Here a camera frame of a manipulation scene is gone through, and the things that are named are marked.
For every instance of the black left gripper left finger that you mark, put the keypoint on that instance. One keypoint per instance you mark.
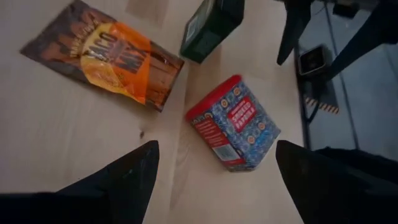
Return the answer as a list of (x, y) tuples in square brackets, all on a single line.
[(93, 199)]

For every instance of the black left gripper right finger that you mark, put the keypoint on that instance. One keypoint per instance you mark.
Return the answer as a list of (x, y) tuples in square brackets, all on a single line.
[(335, 199)]

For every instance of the smoked paprika tin red lid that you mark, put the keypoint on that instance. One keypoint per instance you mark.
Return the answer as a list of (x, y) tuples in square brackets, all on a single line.
[(236, 130)]

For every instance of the orange taco seasoning mix packet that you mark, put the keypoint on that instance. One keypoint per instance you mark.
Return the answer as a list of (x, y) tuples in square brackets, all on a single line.
[(109, 59)]

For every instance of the green black pepper tin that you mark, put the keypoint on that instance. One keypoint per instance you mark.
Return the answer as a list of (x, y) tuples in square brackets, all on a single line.
[(211, 31)]

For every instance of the yellow black hazard tape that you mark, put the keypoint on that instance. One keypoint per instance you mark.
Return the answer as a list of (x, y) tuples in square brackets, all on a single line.
[(323, 106)]

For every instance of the black floor box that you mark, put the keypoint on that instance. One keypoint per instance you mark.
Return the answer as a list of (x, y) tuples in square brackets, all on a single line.
[(312, 60)]

